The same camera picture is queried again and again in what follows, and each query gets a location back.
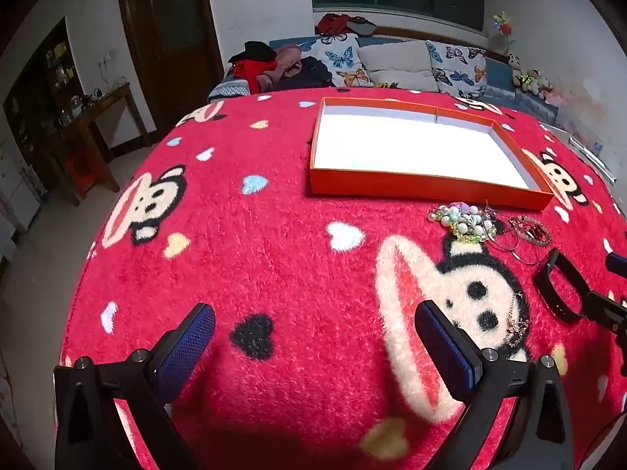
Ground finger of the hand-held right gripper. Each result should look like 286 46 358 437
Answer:
583 290 627 378
605 251 627 281

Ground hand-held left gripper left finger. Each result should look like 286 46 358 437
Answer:
53 302 216 470

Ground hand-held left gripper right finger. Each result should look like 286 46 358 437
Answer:
414 300 575 470

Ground black wristband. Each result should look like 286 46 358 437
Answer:
533 247 592 325

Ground gold chain necklace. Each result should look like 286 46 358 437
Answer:
504 293 533 349

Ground red bead string bracelet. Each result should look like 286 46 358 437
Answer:
509 215 553 249

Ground large silver hoop bangle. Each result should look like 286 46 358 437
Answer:
495 235 540 266

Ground green bead bracelet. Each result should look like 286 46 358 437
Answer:
453 225 487 246

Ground small silver hoop bangle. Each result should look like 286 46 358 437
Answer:
482 203 520 251

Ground pastel beaded bracelet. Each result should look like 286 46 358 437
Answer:
428 202 491 238

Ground orange shallow cardboard box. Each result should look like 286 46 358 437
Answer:
308 97 555 211

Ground red printed monkey blanket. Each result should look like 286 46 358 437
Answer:
59 87 627 470

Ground plush toys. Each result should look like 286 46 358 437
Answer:
506 51 556 101

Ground white refrigerator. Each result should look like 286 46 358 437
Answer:
0 141 43 237

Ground butterfly print pillow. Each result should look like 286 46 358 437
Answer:
425 39 489 101
312 33 376 89

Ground wooden side table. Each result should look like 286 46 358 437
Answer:
49 82 154 206

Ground artificial flowers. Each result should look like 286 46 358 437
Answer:
491 11 518 53

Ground plain white cushion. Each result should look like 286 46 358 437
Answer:
357 39 440 94

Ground dark shelf cabinet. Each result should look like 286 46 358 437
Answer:
2 16 79 197

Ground pile of clothes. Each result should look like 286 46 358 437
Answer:
227 40 335 95

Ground dark wooden door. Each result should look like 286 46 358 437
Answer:
116 0 225 134

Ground red clothing on sofa back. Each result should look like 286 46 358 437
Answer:
315 12 379 38

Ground metal rail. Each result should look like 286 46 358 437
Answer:
567 136 616 183

